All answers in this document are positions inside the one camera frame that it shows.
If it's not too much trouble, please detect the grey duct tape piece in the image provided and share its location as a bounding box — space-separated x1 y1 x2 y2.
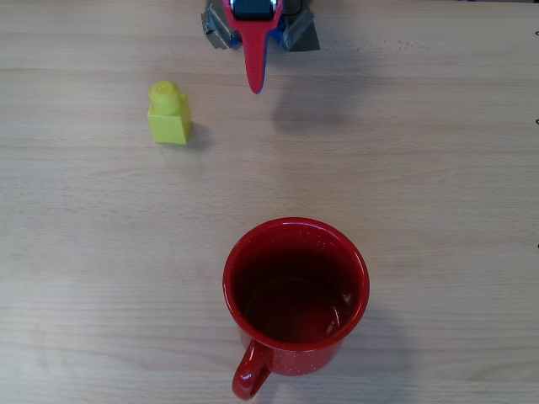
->
280 0 322 54

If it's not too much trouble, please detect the red enamel mug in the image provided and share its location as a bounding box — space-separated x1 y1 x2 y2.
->
221 216 371 401

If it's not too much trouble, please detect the grey metal clamp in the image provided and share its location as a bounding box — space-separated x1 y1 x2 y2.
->
200 0 243 51

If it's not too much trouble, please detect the yellow-green toy block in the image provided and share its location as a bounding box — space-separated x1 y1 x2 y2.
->
147 80 194 146

